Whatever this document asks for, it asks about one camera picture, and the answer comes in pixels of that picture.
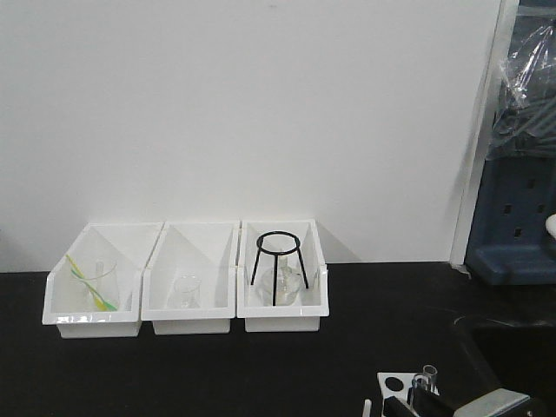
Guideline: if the grey metal gripper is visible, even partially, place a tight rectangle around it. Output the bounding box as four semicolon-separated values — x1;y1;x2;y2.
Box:
383;387;555;417

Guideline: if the clear glass test tube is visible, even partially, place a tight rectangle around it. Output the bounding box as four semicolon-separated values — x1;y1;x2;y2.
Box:
407;373;430;408

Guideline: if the white test tube rack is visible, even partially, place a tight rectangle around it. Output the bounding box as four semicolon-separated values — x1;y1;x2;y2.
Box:
361;372;416;417

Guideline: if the grey pegboard drying rack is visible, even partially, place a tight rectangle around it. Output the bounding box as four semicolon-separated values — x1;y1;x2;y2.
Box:
462;0;556;286

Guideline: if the black lab sink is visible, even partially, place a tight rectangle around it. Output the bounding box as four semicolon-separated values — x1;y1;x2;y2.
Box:
453;315;555;414

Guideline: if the clear glass flask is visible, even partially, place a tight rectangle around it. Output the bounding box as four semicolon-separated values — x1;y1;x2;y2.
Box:
255;256;305;307

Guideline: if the right white storage bin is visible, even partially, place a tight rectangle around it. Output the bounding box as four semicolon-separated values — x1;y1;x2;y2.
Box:
236;219;329;332

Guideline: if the white storage bin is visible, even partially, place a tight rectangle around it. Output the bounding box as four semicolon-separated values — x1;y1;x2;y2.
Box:
141;221;241;335
42;222;163;339
236;219;329;332

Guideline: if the white gooseneck lab faucet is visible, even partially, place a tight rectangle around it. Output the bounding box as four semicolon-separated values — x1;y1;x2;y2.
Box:
545;214;556;239

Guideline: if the middle white storage bin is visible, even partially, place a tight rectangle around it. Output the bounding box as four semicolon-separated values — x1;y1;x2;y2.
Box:
141;221;241;335

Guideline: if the small clear glass beaker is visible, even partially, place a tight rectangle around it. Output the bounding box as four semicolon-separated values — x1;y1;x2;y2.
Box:
168;275;202;309

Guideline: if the clear bag of pegs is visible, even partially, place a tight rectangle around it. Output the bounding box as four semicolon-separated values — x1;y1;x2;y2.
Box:
486;1;555;160

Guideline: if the left white storage bin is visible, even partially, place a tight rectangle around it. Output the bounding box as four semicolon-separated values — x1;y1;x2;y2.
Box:
42;222;163;339

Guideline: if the black wire tripod stand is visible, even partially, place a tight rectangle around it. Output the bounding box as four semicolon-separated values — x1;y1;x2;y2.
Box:
249;230;310;307

